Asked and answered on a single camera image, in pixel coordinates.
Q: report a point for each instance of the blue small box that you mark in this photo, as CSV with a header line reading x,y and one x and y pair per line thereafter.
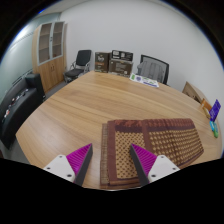
x,y
211,125

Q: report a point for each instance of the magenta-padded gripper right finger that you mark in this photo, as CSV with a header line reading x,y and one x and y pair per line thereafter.
x,y
161,165

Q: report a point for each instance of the black mesh office chair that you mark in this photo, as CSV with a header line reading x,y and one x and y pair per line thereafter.
x,y
166,68

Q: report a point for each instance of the wooden cabinet with glass doors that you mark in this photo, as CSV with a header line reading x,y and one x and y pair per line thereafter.
x,y
50,56

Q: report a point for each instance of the small dark printed box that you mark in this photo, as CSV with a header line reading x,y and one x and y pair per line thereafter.
x,y
122,55

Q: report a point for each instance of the black leather sofa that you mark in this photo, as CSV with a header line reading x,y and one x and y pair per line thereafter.
x,y
16,106

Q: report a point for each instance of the orange box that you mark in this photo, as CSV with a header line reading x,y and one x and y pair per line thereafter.
x,y
206,106

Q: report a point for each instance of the brown patterned towel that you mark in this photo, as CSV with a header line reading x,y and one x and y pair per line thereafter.
x,y
166,140

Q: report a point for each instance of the large dark printed box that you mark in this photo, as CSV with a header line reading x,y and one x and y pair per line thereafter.
x,y
120,68

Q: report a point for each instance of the white printed leaflet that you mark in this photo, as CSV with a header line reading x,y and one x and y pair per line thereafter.
x,y
143,80

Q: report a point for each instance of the brown cardboard box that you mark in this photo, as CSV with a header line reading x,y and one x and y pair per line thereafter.
x,y
102,62

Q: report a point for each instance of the green small box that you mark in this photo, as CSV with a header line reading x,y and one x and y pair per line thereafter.
x,y
216,131

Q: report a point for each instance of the grey jacket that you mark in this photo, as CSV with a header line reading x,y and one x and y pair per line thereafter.
x,y
151,70

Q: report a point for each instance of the low wooden side cabinet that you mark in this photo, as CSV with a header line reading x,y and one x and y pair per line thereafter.
x,y
193,91

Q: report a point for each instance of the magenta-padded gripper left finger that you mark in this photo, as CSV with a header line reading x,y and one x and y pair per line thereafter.
x,y
60,165

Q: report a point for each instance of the black visitor chair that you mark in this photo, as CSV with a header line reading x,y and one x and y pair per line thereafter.
x,y
82,60

